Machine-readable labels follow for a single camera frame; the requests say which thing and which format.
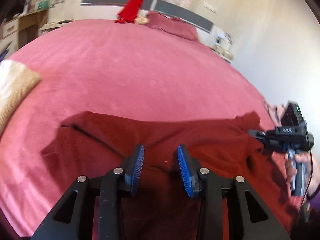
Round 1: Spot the beige plush toy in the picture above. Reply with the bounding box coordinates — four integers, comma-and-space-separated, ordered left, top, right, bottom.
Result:
135, 16, 149, 25

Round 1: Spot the cream folded blanket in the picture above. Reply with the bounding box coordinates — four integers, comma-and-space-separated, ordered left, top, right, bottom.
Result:
0, 60, 41, 135

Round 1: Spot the black cable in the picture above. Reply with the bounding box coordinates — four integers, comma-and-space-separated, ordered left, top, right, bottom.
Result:
298, 149, 315, 223

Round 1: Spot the person right hand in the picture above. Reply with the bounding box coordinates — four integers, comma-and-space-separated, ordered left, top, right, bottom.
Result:
285, 152, 319, 197

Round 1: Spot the pink bed blanket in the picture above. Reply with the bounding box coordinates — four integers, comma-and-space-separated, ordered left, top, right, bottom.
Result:
1, 20, 273, 237

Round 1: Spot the white bedside table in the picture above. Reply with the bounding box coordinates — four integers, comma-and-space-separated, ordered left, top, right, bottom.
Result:
212, 29, 234, 63

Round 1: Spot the teal box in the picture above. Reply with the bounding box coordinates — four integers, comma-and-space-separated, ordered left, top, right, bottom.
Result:
34, 0, 50, 11

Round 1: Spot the bright red garment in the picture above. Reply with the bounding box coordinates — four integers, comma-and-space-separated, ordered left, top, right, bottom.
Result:
116, 0, 144, 23

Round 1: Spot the wooden desk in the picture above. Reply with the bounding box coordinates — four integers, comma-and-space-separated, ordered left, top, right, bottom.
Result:
1, 10, 48, 59

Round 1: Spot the light pink sweater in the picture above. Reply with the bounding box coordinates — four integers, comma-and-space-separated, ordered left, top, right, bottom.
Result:
263, 101, 286, 127

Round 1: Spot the dark red fleece jacket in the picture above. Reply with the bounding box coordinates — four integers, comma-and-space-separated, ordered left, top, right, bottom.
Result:
41, 112, 297, 239

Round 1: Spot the grey white headboard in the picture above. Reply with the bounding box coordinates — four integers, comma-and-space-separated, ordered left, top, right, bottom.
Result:
80, 0, 214, 33

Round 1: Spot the pink pillow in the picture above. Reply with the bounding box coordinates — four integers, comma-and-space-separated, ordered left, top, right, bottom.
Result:
146, 11, 200, 43

